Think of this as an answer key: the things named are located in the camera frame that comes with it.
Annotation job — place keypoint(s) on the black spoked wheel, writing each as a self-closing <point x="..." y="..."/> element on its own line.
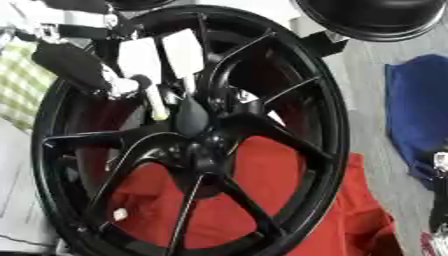
<point x="274" y="133"/>

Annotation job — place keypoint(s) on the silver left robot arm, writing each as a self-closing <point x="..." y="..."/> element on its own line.
<point x="76" y="30"/>

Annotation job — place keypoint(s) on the black stand bracket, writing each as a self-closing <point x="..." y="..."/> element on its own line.
<point x="324" y="43"/>

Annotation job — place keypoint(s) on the black round rim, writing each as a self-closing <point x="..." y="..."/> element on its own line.
<point x="373" y="16"/>
<point x="140" y="3"/>

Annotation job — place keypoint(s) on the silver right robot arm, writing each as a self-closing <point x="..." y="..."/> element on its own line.
<point x="440" y="200"/>

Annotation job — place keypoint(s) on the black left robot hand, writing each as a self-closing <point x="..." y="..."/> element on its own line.
<point x="70" y="65"/>

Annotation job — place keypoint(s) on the blue bag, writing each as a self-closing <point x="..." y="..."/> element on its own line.
<point x="417" y="113"/>

